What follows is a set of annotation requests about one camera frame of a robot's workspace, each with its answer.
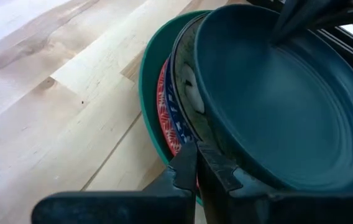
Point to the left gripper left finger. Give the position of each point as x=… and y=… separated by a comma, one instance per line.
x=184, y=174

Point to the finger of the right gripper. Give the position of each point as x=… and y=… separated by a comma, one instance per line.
x=332, y=11
x=290, y=18

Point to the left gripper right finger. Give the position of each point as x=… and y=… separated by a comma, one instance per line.
x=213, y=174

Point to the blue patterned plate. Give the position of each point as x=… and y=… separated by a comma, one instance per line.
x=176, y=119

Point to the red leaf pattern plate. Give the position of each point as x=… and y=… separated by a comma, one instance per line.
x=165, y=121

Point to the dark teal plate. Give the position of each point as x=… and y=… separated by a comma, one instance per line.
x=288, y=109

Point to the camouflage pattern plate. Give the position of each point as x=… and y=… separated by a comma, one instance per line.
x=189, y=77

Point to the large green plate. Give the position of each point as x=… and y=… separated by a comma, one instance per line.
x=151, y=68

